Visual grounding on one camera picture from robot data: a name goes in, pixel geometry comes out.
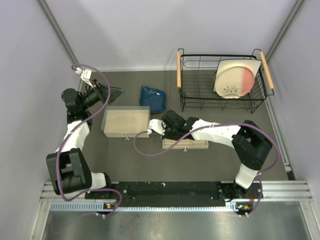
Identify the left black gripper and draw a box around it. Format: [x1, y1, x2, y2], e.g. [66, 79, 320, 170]
[80, 79, 125, 111]

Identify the beige jewelry tray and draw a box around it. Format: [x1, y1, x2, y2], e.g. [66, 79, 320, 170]
[162, 139, 209, 152]

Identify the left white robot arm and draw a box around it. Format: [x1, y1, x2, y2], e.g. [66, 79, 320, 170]
[46, 79, 124, 199]

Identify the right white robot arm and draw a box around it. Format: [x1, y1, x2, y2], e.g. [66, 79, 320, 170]
[149, 110, 273, 198]

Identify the beige jewelry box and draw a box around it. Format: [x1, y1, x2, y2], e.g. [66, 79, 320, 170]
[101, 105, 151, 140]

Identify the cream and pink plate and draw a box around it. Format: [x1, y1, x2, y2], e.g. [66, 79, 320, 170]
[213, 59, 262, 99]

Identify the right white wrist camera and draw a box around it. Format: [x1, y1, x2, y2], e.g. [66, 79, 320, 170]
[147, 119, 167, 136]

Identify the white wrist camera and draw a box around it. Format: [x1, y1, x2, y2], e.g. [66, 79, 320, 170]
[74, 67, 94, 88]
[147, 119, 167, 136]

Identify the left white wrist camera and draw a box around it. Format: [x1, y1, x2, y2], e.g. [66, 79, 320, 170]
[74, 67, 94, 88]

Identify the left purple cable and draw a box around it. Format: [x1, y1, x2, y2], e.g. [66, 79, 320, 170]
[56, 64, 123, 218]

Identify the purple cable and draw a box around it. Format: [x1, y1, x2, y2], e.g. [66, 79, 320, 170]
[56, 64, 123, 218]
[132, 121, 281, 218]

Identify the black wire dish rack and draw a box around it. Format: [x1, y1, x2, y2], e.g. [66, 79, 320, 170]
[176, 48, 275, 113]

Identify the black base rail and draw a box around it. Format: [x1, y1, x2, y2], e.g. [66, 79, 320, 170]
[84, 181, 265, 201]

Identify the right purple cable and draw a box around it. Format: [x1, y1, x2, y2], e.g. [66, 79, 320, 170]
[132, 121, 281, 218]

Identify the blue-grey cable duct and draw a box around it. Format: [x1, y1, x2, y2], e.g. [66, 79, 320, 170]
[50, 201, 240, 213]

